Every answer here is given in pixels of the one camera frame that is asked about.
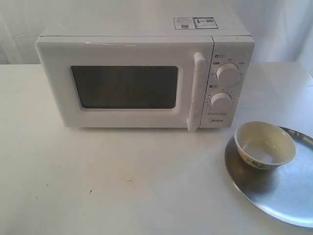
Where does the upper white knob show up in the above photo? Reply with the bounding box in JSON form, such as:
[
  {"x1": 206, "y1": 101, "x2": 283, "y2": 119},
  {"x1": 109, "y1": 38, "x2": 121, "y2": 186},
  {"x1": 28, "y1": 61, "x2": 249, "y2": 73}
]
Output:
[{"x1": 216, "y1": 63, "x2": 240, "y2": 83}]

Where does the round metal tray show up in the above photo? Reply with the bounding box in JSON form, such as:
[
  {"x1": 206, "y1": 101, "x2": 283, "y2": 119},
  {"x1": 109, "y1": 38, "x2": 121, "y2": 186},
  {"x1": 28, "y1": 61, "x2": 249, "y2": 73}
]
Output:
[{"x1": 224, "y1": 128, "x2": 313, "y2": 228}]

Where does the white microwave oven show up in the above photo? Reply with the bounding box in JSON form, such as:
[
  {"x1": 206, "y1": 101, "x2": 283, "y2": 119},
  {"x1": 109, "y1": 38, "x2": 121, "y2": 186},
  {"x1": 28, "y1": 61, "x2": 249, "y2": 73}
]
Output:
[{"x1": 35, "y1": 16, "x2": 256, "y2": 133}]

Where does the white knob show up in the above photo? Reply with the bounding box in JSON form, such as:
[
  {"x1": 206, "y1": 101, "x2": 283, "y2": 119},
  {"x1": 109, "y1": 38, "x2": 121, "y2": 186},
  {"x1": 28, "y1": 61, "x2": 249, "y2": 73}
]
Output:
[
  {"x1": 216, "y1": 63, "x2": 240, "y2": 83},
  {"x1": 211, "y1": 92, "x2": 232, "y2": 111}
]

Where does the cream ceramic bowl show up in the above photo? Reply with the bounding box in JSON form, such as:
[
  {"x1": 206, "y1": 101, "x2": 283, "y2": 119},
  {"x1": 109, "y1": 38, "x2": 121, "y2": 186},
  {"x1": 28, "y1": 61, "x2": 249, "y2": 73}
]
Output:
[{"x1": 234, "y1": 121, "x2": 297, "y2": 170}]

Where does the lower white knob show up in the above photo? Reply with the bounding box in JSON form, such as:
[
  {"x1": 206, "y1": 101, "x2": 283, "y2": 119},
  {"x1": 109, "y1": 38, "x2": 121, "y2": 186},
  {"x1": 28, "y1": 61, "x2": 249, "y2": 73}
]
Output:
[{"x1": 211, "y1": 92, "x2": 232, "y2": 111}]

